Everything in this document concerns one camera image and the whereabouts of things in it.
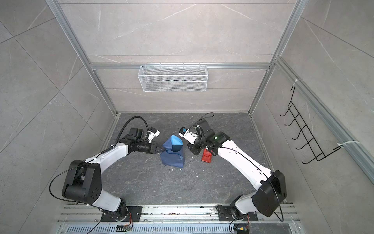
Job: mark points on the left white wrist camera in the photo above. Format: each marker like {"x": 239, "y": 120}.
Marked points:
{"x": 152, "y": 133}

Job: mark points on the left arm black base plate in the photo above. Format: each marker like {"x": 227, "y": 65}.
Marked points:
{"x": 131, "y": 213}

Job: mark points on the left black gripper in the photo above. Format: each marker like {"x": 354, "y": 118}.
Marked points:
{"x": 154, "y": 148}

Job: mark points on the aluminium mounting rail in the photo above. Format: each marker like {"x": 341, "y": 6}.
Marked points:
{"x": 176, "y": 219}

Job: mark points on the black wire hook rack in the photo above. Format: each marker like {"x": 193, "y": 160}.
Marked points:
{"x": 305, "y": 133}

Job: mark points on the white wire mesh basket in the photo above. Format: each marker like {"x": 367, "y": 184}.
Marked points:
{"x": 173, "y": 78}

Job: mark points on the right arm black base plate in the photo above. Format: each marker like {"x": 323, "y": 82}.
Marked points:
{"x": 227, "y": 213}

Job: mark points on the light blue wrapping paper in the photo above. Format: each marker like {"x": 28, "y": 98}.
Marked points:
{"x": 173, "y": 155}

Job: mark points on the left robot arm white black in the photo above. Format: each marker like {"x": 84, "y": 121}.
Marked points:
{"x": 83, "y": 181}

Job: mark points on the red tape dispenser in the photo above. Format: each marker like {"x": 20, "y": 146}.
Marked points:
{"x": 207, "y": 156}

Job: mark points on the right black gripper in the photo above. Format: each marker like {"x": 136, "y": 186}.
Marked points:
{"x": 192, "y": 147}

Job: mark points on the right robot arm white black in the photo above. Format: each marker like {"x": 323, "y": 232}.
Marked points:
{"x": 270, "y": 185}

